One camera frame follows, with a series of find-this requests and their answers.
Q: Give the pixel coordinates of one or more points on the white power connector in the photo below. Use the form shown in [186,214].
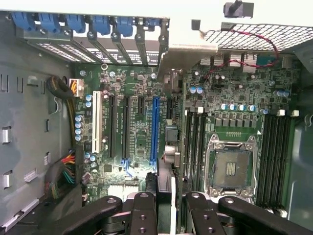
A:
[76,86]

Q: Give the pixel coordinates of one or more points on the silver rear port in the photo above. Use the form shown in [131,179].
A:
[250,62]
[235,60]
[218,60]

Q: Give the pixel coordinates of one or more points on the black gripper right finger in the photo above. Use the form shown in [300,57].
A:
[205,220]

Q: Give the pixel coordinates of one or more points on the white expansion slot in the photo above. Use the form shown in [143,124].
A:
[97,122]

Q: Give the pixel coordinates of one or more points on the small black chassis switch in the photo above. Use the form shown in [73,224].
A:
[196,25]

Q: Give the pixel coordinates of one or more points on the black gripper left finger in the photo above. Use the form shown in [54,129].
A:
[144,215]

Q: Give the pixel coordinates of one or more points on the silver locking lever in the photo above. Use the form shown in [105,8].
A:
[255,171]

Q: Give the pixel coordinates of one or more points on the blue expansion slot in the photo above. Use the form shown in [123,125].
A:
[154,132]

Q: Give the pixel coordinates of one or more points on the teal rear port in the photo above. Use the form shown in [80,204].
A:
[267,61]

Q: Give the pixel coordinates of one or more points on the silver CPU socket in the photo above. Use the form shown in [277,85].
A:
[232,169]

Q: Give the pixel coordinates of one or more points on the green motherboard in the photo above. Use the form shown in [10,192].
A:
[137,137]

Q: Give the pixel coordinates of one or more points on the black RAM slot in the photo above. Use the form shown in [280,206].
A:
[264,159]
[271,159]
[285,159]
[278,159]

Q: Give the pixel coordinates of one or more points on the black open PC case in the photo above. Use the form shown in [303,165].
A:
[24,36]

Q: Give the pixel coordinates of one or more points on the short black expansion slot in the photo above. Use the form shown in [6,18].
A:
[141,105]

